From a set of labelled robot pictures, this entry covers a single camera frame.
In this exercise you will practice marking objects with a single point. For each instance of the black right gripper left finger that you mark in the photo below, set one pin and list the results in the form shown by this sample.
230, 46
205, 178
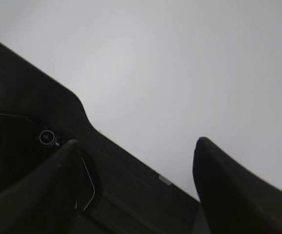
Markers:
44, 201

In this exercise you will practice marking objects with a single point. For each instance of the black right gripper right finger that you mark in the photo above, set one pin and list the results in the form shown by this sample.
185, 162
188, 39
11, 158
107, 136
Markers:
234, 200

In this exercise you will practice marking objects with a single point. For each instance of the black robot base below table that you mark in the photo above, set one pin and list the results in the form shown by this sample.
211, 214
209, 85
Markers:
26, 142

